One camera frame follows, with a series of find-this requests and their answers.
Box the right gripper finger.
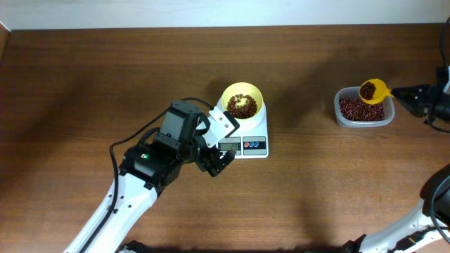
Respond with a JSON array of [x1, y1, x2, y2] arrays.
[[390, 84, 429, 98], [397, 96, 426, 118]]

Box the yellow measuring scoop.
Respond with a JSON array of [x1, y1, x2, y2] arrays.
[[359, 79, 393, 105]]

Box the red adzuki beans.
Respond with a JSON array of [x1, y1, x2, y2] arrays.
[[339, 96, 385, 122]]

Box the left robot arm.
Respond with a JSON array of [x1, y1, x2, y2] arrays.
[[66, 98, 240, 252]]

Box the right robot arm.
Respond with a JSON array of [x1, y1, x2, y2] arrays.
[[337, 83, 449, 253]]

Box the white digital kitchen scale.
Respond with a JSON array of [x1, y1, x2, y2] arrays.
[[216, 98, 269, 159]]

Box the yellow plastic bowl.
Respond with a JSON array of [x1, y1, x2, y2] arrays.
[[218, 82, 264, 119]]

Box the clear plastic bean container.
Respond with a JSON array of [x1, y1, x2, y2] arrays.
[[334, 86, 395, 128]]

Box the left black camera cable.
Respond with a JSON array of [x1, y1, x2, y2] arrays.
[[79, 97, 215, 253]]

